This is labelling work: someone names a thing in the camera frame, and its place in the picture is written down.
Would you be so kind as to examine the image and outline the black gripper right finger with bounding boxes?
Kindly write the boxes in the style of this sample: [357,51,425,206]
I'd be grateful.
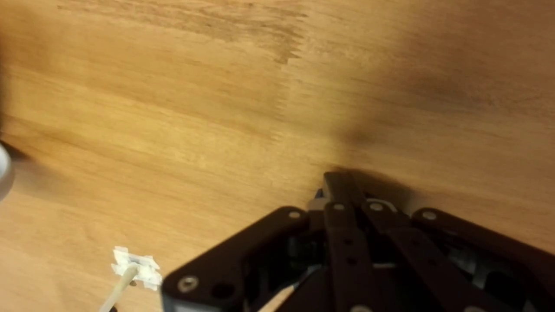
[345,169,555,312]

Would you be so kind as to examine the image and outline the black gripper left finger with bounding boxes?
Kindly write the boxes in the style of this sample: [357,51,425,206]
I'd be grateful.
[159,169,378,312]

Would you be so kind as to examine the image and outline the white tape roll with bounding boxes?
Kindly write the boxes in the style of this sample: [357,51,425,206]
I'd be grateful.
[0,142,15,202]

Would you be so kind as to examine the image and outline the white cable connector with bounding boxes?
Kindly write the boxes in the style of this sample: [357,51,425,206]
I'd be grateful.
[97,244,164,312]

